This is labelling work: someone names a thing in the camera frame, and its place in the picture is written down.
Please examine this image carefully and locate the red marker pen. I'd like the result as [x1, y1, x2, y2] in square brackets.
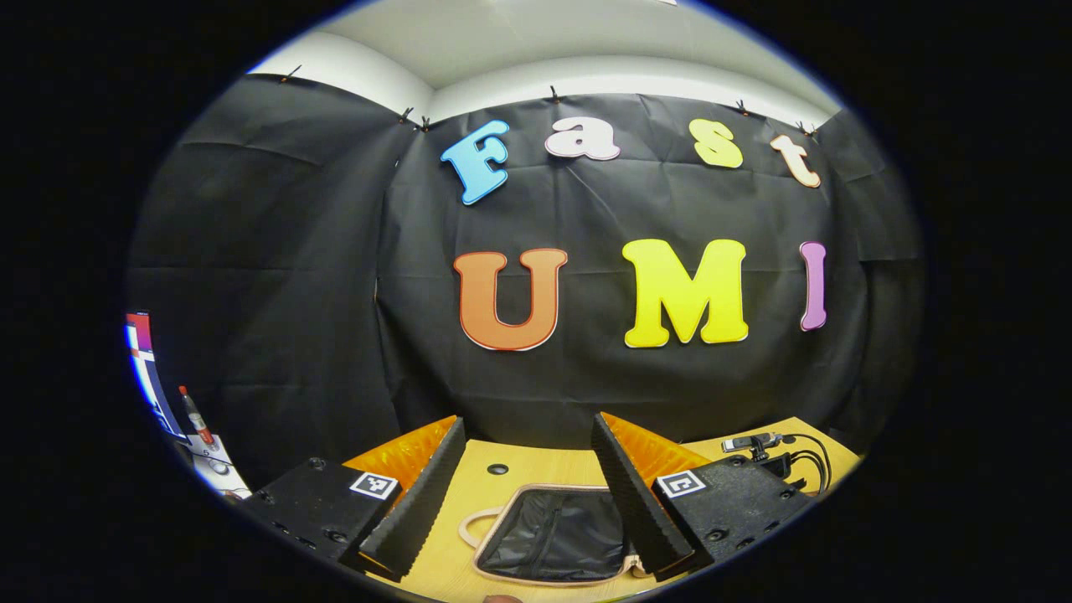
[177, 384, 220, 451]

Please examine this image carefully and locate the white printed sheet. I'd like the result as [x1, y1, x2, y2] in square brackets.
[172, 431, 252, 501]

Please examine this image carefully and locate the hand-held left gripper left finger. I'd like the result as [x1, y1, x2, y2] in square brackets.
[237, 415, 467, 585]

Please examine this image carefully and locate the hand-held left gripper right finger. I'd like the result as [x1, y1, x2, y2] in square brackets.
[590, 411, 817, 581]

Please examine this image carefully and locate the colourful printed panel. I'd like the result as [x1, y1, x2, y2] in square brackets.
[124, 312, 189, 441]

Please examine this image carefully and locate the black cable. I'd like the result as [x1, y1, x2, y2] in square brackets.
[770, 434, 833, 495]

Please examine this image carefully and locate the pink suitcase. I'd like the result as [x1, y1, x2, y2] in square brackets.
[458, 482, 650, 589]

